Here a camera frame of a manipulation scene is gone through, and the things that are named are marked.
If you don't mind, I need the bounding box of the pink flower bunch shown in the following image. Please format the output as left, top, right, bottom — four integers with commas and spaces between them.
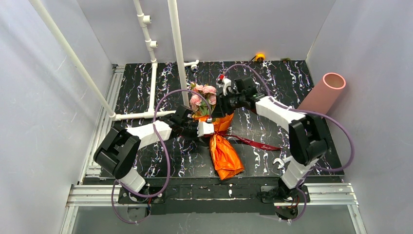
189, 82, 217, 117

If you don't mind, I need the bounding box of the dark red ribbon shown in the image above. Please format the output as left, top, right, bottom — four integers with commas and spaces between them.
216, 131, 281, 151

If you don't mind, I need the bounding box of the orange wrapping paper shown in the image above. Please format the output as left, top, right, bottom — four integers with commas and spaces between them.
201, 114, 244, 180

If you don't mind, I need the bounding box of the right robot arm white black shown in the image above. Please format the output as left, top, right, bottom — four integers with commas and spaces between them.
212, 77, 330, 191

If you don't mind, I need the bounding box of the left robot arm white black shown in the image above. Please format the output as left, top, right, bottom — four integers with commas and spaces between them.
93, 106, 202, 194

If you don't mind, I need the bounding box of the pink cylindrical vase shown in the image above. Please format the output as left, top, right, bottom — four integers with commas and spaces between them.
298, 73, 346, 114

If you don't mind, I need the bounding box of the yellow round button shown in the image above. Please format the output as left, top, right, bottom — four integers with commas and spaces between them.
251, 53, 266, 62

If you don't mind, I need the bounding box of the silver wrench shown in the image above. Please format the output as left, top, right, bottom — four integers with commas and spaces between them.
273, 156, 293, 169

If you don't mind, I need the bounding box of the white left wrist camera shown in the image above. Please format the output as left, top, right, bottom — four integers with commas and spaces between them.
197, 121, 215, 137

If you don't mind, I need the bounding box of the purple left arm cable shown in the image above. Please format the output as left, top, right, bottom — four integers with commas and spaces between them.
111, 89, 214, 225

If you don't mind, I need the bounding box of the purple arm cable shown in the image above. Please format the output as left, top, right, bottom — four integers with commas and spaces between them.
223, 63, 356, 223
111, 89, 214, 225

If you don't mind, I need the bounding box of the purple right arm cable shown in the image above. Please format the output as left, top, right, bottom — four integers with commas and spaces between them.
223, 63, 356, 223

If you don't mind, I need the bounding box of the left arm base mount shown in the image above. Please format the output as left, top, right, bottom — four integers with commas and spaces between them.
117, 187, 166, 222

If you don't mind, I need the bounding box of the white PVC pipe frame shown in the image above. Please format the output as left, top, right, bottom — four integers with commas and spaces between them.
29, 0, 199, 121

